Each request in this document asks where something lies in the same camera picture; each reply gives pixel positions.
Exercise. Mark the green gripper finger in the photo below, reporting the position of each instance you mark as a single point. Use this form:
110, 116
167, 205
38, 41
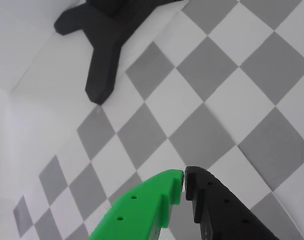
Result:
141, 207

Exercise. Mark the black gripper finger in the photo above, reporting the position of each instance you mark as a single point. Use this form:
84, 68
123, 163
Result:
221, 212

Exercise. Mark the grey white checkerboard mat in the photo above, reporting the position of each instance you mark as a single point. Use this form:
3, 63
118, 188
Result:
204, 100

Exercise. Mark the black camera stand foot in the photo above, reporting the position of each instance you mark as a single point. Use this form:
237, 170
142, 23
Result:
104, 50

